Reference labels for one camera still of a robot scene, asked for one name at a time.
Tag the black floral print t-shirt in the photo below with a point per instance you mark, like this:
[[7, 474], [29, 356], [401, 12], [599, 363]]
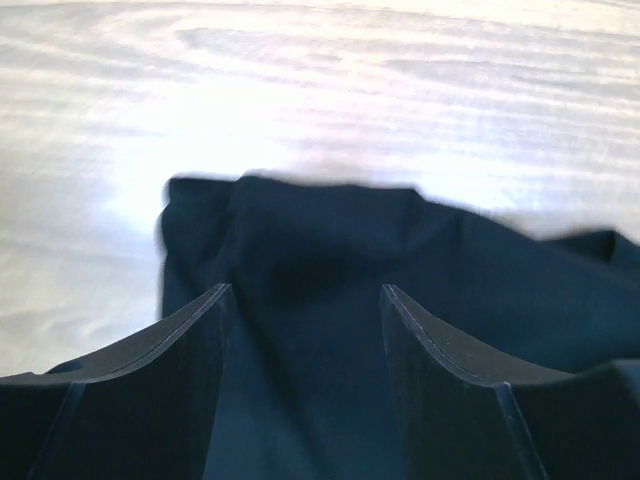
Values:
[[307, 392]]

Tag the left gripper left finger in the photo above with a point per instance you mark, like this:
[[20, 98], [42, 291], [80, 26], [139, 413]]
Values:
[[141, 408]]

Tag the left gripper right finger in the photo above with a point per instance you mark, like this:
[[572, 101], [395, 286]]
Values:
[[469, 411]]

